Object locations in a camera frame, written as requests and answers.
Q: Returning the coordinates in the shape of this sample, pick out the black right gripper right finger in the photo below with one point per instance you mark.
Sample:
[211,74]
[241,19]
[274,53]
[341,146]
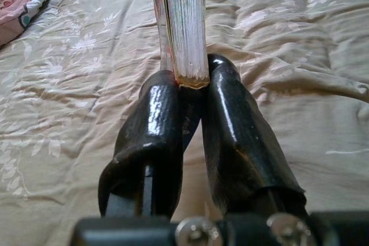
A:
[236,142]

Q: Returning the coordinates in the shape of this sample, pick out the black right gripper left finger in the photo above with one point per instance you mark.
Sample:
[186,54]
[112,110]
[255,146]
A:
[152,130]

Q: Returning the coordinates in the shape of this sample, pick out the bed with grey floral sheet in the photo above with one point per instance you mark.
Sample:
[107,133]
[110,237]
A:
[72,99]

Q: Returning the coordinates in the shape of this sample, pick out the colourful comic book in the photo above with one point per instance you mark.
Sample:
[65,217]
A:
[184,21]

